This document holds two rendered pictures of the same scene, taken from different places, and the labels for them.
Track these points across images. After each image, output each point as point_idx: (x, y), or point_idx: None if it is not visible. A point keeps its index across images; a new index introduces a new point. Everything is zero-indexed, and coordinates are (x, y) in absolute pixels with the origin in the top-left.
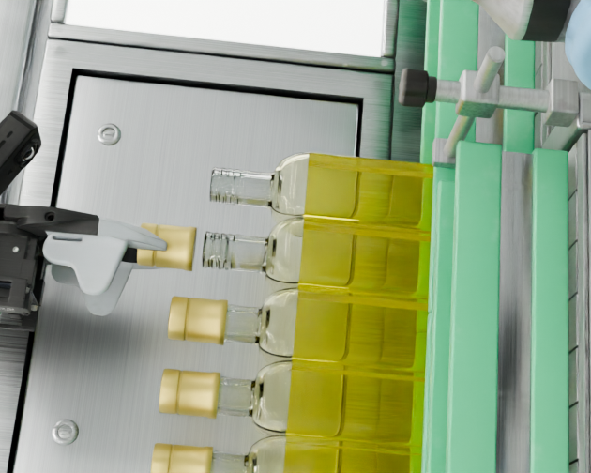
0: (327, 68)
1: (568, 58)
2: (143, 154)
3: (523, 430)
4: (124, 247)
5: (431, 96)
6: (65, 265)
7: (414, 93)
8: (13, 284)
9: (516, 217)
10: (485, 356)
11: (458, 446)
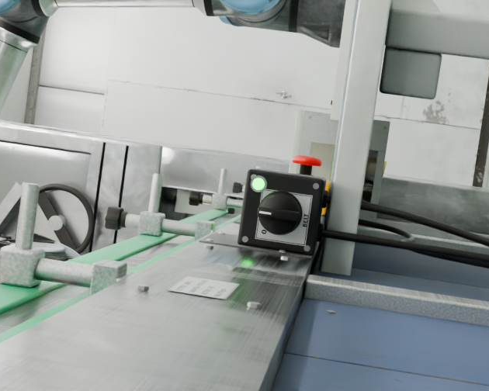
0: None
1: None
2: None
3: (223, 222)
4: (64, 249)
5: (201, 196)
6: None
7: (194, 192)
8: (12, 243)
9: (230, 216)
10: (210, 216)
11: (194, 216)
